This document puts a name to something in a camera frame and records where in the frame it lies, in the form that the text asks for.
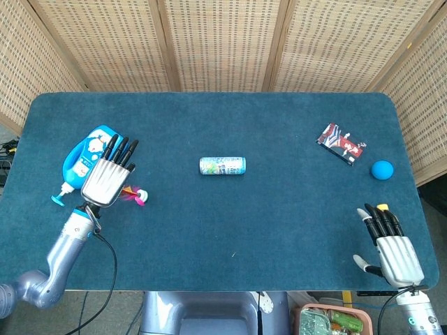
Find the grey blue robot torso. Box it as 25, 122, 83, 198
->
138, 290, 291, 335

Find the light blue drink can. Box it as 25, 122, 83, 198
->
199, 156, 247, 177

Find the blue cartoon squeeze bottle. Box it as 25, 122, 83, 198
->
50, 124, 124, 208

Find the black red card box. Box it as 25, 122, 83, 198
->
316, 122, 369, 168

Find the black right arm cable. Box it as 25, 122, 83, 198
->
376, 283, 430, 335

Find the blue felt table cover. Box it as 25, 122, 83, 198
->
0, 91, 441, 292

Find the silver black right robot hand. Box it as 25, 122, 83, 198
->
352, 203, 426, 289

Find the pink plastic basket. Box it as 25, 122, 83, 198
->
292, 302, 374, 335

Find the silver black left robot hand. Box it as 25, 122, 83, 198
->
80, 133, 140, 209

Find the black floor cable bundle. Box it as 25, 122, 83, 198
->
0, 138, 19, 186

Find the green snack packet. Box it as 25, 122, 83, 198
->
300, 308, 332, 335

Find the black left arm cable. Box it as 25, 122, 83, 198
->
61, 228, 119, 335

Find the blue ball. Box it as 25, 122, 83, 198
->
370, 160, 395, 181

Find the woven rattan folding screen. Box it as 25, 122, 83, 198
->
0, 0, 447, 188

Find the colourful feather shuttlecock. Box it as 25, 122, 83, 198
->
120, 186, 149, 208

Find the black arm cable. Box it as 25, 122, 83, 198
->
376, 283, 430, 335
61, 228, 119, 335

